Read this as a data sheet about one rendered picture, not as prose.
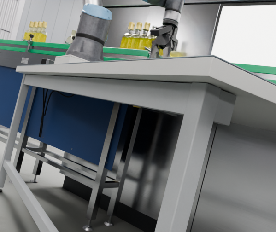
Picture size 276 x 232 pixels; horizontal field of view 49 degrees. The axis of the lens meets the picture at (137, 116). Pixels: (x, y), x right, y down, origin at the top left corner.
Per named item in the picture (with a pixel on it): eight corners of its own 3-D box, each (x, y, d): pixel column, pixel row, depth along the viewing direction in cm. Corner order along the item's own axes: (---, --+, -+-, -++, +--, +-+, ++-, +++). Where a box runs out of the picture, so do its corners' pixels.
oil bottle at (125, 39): (127, 70, 178) (136, 35, 178) (121, 67, 173) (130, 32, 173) (120, 69, 181) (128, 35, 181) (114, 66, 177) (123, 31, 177)
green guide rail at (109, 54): (146, 66, 150) (150, 50, 150) (145, 66, 149) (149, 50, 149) (-18, 47, 255) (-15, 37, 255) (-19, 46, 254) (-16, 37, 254)
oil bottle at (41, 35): (41, 59, 230) (50, 23, 230) (35, 56, 225) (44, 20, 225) (37, 58, 233) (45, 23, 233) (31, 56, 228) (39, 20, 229)
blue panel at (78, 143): (131, 171, 166) (150, 96, 166) (110, 171, 152) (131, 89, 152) (-9, 115, 261) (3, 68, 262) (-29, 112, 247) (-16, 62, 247)
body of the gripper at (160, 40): (176, 52, 138) (182, 27, 139) (167, 46, 131) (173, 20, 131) (161, 51, 143) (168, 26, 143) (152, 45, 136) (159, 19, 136)
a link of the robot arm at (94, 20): (74, 30, 112) (83, -5, 112) (76, 38, 125) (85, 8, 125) (105, 39, 113) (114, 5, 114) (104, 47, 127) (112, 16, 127)
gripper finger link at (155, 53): (157, 69, 141) (166, 51, 140) (150, 65, 136) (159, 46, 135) (152, 66, 142) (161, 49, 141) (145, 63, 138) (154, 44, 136)
